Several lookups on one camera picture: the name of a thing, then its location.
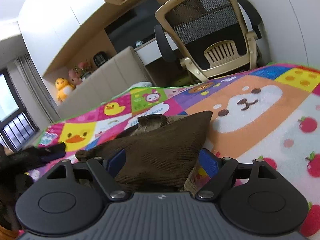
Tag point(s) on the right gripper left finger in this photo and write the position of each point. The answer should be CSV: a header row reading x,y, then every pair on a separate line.
x,y
104,172

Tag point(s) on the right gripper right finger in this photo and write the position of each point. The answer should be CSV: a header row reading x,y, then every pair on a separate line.
x,y
221,173

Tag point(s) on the brown polka dot dress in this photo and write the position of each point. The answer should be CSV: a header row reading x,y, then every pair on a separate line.
x,y
161,151

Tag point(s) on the colourful cartoon play mat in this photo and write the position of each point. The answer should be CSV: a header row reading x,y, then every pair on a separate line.
x,y
271,113

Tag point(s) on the yellow duck plush toy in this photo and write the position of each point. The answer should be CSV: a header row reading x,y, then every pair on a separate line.
x,y
64,88

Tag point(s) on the pink plush toy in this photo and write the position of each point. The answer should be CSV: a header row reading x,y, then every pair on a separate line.
x,y
74,77

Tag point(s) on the potted pink flower plant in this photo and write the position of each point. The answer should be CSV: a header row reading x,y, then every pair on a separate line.
x,y
85,69

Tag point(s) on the black round kettle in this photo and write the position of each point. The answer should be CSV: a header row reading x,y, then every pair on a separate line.
x,y
100,58

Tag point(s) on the white desk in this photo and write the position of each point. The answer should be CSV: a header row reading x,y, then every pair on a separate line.
x,y
149,52

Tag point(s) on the beige mesh office chair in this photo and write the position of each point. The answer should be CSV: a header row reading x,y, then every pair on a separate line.
x,y
208,38

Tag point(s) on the black computer monitor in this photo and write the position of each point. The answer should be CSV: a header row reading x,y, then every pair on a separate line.
x,y
135,27

